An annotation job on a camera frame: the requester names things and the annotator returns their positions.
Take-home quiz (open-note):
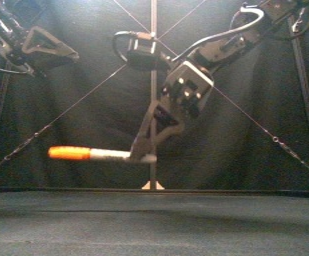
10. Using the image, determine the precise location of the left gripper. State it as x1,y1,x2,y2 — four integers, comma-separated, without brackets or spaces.
0,9,81,78

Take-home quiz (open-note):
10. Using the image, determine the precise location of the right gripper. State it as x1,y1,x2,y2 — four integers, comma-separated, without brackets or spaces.
129,59,216,164

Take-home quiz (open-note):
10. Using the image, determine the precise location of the grey marker pen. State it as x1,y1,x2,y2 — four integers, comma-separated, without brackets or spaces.
47,145,160,164

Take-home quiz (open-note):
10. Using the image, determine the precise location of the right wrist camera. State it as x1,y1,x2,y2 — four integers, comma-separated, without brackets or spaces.
124,30,174,72

